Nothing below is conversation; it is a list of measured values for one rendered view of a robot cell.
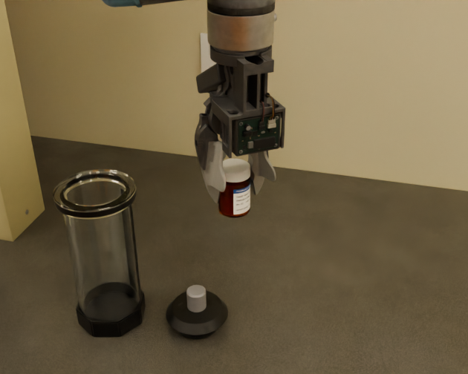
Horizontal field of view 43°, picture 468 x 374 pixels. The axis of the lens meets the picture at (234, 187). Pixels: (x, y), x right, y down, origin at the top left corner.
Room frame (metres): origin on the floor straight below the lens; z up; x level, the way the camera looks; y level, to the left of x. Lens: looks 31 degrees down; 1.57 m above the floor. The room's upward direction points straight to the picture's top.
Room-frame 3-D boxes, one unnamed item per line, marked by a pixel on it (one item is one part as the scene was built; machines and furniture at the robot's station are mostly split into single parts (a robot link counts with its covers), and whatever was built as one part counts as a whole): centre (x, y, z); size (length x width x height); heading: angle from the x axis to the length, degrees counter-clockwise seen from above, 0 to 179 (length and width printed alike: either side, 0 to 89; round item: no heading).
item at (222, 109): (0.66, -0.01, 1.30); 0.09 x 0.08 x 0.12; 22
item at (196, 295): (0.66, 0.05, 0.97); 0.09 x 0.09 x 0.07
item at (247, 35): (0.67, -0.01, 1.38); 0.08 x 0.08 x 0.05
